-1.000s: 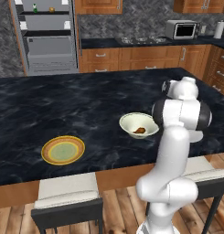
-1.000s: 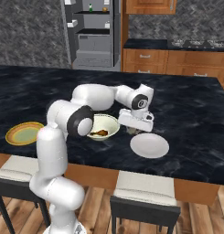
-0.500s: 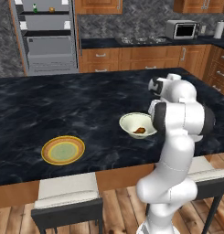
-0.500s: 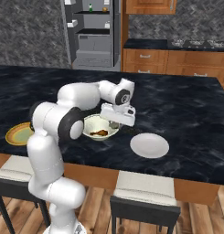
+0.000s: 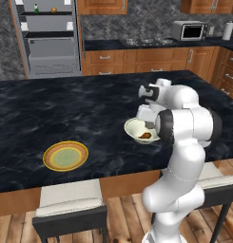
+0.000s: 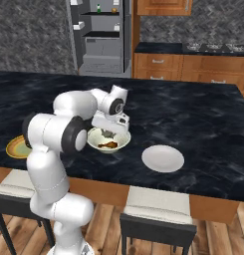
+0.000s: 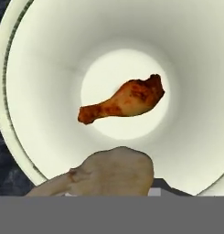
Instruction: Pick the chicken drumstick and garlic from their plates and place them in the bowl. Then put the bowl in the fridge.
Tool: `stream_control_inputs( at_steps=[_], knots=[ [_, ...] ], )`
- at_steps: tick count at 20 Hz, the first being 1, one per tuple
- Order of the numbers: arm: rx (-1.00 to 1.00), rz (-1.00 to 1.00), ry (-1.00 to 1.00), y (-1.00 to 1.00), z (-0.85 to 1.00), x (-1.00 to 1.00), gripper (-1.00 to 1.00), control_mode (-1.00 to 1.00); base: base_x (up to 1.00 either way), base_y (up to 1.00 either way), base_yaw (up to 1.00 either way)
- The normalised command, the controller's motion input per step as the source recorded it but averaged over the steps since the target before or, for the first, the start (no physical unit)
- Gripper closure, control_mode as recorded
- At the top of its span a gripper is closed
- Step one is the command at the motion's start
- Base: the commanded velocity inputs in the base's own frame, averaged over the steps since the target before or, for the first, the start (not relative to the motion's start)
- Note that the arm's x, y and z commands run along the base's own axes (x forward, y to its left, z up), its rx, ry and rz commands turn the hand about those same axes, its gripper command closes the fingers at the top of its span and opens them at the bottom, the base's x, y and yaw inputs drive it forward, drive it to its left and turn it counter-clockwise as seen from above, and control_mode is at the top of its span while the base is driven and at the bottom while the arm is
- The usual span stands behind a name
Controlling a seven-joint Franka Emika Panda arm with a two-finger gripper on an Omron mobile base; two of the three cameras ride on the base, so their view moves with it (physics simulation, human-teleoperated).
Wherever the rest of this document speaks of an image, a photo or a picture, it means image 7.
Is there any white bowl with green rim line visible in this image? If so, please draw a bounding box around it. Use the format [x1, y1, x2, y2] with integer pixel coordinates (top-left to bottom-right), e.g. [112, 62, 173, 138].
[0, 0, 224, 197]

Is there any brown roasted chicken drumstick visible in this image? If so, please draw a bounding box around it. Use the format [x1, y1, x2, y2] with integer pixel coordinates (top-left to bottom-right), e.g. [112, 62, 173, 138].
[77, 73, 165, 125]

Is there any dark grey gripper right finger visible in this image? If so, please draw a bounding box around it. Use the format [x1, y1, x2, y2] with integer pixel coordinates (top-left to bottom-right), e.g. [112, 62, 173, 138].
[147, 177, 194, 197]

